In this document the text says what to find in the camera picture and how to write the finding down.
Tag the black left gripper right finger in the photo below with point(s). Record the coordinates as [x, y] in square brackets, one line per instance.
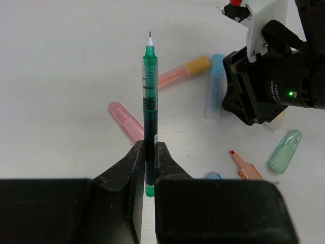
[189, 210]

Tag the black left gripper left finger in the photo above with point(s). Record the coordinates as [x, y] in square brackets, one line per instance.
[105, 209]

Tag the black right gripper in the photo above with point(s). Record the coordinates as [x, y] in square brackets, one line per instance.
[258, 92]

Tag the green gel pen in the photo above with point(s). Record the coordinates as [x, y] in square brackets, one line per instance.
[150, 112]

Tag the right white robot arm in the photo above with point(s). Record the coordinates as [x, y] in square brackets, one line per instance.
[278, 36]

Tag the yellow highlighter marker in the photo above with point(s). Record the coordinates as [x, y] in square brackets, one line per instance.
[276, 123]

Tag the blue correction tape case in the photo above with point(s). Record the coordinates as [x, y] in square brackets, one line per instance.
[212, 175]

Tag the blue highlighter marker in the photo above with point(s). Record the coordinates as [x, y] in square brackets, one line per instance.
[215, 88]

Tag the orange highlighter marker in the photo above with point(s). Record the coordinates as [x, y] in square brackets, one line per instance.
[183, 72]

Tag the green correction tape case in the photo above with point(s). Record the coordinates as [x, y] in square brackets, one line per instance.
[282, 155]

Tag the pink correction tape case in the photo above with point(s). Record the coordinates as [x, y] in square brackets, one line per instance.
[130, 125]

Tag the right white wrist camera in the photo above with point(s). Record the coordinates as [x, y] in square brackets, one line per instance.
[255, 14]

